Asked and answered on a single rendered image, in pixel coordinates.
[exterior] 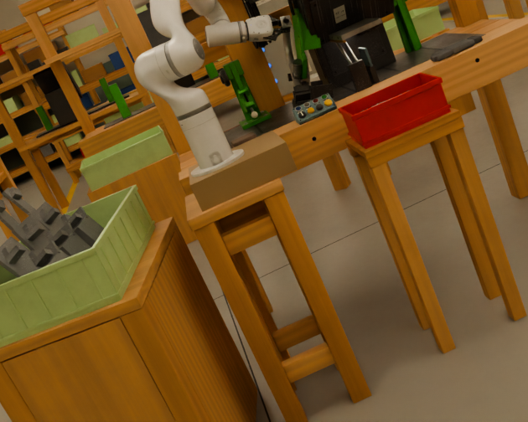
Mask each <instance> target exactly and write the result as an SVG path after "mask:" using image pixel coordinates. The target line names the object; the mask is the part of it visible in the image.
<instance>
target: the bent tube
mask: <svg viewBox="0 0 528 422"><path fill-rule="evenodd" d="M280 20H281V24H282V28H288V27H292V21H291V19H290V15H287V16H282V17H280ZM282 36H283V44H284V49H285V54H286V58H287V64H288V67H289V70H290V73H291V76H292V71H293V64H292V62H293V61H294V58H293V54H292V45H291V39H290V32H289V33H283V34H282ZM292 82H293V84H294V87H295V86H300V85H302V84H301V80H300V79H294V78H293V77H292Z"/></svg>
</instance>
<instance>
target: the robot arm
mask: <svg viewBox="0 0 528 422"><path fill-rule="evenodd" d="M187 2H188V3H189V5H190V6H191V8H192V9H193V10H194V11H195V12H196V13H197V14H198V15H201V16H205V18H206V19H207V20H208V22H209V23H210V25H208V26H205V37H206V42H207V45H208V47H216V46H222V45H228V44H239V43H245V42H246V40H247V41H250V42H261V41H268V40H273V41H276V40H277V37H278V36H279V35H280V34H281V33H289V32H290V28H291V27H288V28H282V27H281V28H273V26H277V25H278V26H282V24H281V20H280V19H277V18H273V17H272V16H271V15H269V14H268V15H261V16H257V17H254V18H249V19H247V20H246V21H245V22H244V21H238V22H232V23H231V22H230V20H229V18H228V16H227V14H226V13H225V10H224V9H223V8H222V7H221V5H220V3H219V2H218V0H187ZM150 13H151V19H152V22H153V26H154V27H155V29H156V30H157V31H158V32H159V33H160V34H162V35H163V36H165V37H167V38H170V40H169V41H168V42H166V43H163V44H160V45H159V46H157V47H154V48H152V49H150V50H148V51H146V52H144V53H142V54H141V55H139V56H138V57H137V59H136V62H135V64H134V72H135V75H136V77H137V80H138V82H139V83H140V84H141V85H142V86H143V87H144V88H145V89H147V90H149V91H151V92H153V93H154V94H155V95H158V96H160V97H161V98H163V99H164V100H165V101H167V102H168V104H169V105H170V106H171V108H172V110H173V112H174V114H175V115H176V118H177V120H178V122H179V124H180V126H181V129H182V131H183V133H184V135H185V137H186V139H187V141H188V144H189V146H190V148H191V150H192V152H193V154H194V157H195V159H196V161H197V163H198V164H199V166H198V167H197V168H195V169H194V170H193V171H192V172H191V175H192V177H194V178H195V177H200V176H204V175H206V174H209V173H211V172H214V171H217V170H219V169H221V168H223V167H225V166H227V165H229V164H231V163H233V162H234V161H236V160H238V159H239V158H240V157H242V156H243V155H244V151H243V150H242V149H238V150H234V151H232V150H231V148H230V145H229V142H228V141H227V139H226V137H225V133H224V132H223V130H222V128H221V126H220V123H219V121H218V119H217V116H216V114H215V112H214V110H213V107H212V105H211V104H210V101H209V98H208V96H207V95H206V94H205V92H204V91H203V90H202V89H200V88H185V87H181V86H179V85H177V84H175V83H174V81H175V80H178V79H180V78H183V77H185V76H186V75H190V74H192V73H194V72H195V71H197V70H198V69H199V68H200V67H201V66H202V65H203V63H204V56H205V54H204V50H203V47H202V45H201V44H200V43H199V41H198V40H197V39H196V38H195V37H194V35H193V34H192V33H191V32H190V31H188V29H187V28H186V27H185V25H184V21H183V19H182V15H181V8H180V0H150ZM273 35H274V36H273Z"/></svg>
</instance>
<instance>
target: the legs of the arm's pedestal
mask: <svg viewBox="0 0 528 422"><path fill-rule="evenodd" d="M194 233H195V235H196V237H197V239H198V241H199V243H200V245H201V247H202V249H203V251H204V253H205V256H206V258H207V260H208V261H209V263H210V266H211V268H212V270H213V271H214V273H215V276H216V278H217V281H218V282H219V284H220V287H221V289H222V291H223V292H224V294H225V297H226V299H227V301H228V302H229V305H230V308H231V310H232V311H233V313H234V315H235V317H236V320H237V321H238V323H239V325H240V328H241V330H242V332H243V334H244V336H245V338H246V340H247V342H248V344H249V346H250V348H251V351H252V353H253V355H254V357H255V359H256V361H257V363H258V365H259V367H260V369H261V371H262V373H263V376H264V378H265V380H266V381H267V384H268V386H269V388H270V390H271V391H272V394H273V396H274V399H275V400H276V402H277V405H278V407H279V409H280V410H281V412H282V415H283V417H284V419H285V420H286V422H308V419H307V416H306V414H305V412H304V410H303V406H302V405H301V403H300V401H299V399H298V396H297V395H296V392H295V391H296V390H297V388H296V385H295V383H294V382H295V381H297V380H299V379H300V378H304V377H306V376H308V375H309V374H311V373H315V372H317V371H318V370H320V369H323V368H326V367H328V366H329V365H332V364H334V365H335V367H336V368H337V370H338V371H339V373H340V375H341V377H342V379H343V381H344V384H345V387H346V388H347V390H348V393H349V396H350V397H351V399H352V401H353V403H354V404H355V403H357V402H359V401H361V400H363V399H366V398H368V397H370V396H371V392H370V389H369V387H368V385H367V382H366V381H365V378H364V375H363V373H362V372H361V369H360V366H359V364H358V362H357V360H356V357H355V355H354V352H353V350H352V348H351V346H350V344H349V341H348V338H347V337H346V335H345V332H344V329H343V327H342V325H341V323H340V320H339V318H338V316H337V313H336V311H335V309H334V306H333V304H332V301H331V300H330V298H329V294H328V292H327V290H326V288H325V286H324V283H323V281H322V279H321V276H320V274H319V273H318V269H317V267H316V265H315V263H314V261H313V257H312V256H311V254H310V251H309V249H308V246H307V244H306V242H305V239H304V237H303V234H302V232H301V230H300V228H299V226H298V222H297V220H296V219H295V217H294V214H293V212H292V209H291V207H290V205H289V202H288V201H287V197H286V195H285V193H284V191H281V192H280V193H276V194H274V195H272V196H271V197H269V198H265V199H263V200H262V201H259V202H257V203H254V204H252V205H250V206H248V207H246V208H243V209H241V210H239V211H237V212H235V213H233V214H230V215H228V216H226V217H224V218H222V219H219V220H216V221H215V222H213V223H211V224H207V225H205V226H204V227H202V228H199V229H196V230H195V231H194ZM275 235H277V237H278V239H279V241H280V243H281V245H282V248H283V250H284V252H285V255H286V257H287V259H288V262H289V264H290V266H291V267H292V271H293V273H294V275H295V277H296V279H297V281H298V284H299V286H300V288H301V290H302V293H303V295H304V297H305V300H306V302H307V303H308V307H309V309H310V311H311V312H312V315H310V316H307V317H304V318H303V319H301V320H299V321H297V322H294V323H292V324H290V325H288V326H285V327H283V328H281V329H279V330H276V331H275V332H271V331H270V329H269V327H268V325H267V322H266V320H265V318H264V316H263V315H262V312H261V309H260V307H259V306H258V304H257V302H256V298H255V297H254V295H253V293H252V291H251V288H250V286H249V284H248V282H247V280H246V278H245V276H244V273H243V271H242V269H241V267H240V265H239V263H238V261H237V258H236V256H235V254H236V253H238V252H240V251H242V250H245V249H247V248H249V247H252V246H253V245H255V244H258V243H261V242H262V241H264V240H266V239H270V238H271V237H273V236H275ZM320 333H321V335H322V338H323V340H324V343H322V344H319V345H318V346H316V347H313V348H310V349H309V350H307V351H305V352H303V353H299V354H298V355H296V356H294V357H291V358H289V359H287V360H285V361H284V359H283V357H282V355H281V351H283V350H286V349H288V348H290V347H292V346H295V345H297V344H299V343H300V342H304V341H306V340H308V339H309V338H311V337H315V336H317V335H318V334H320Z"/></svg>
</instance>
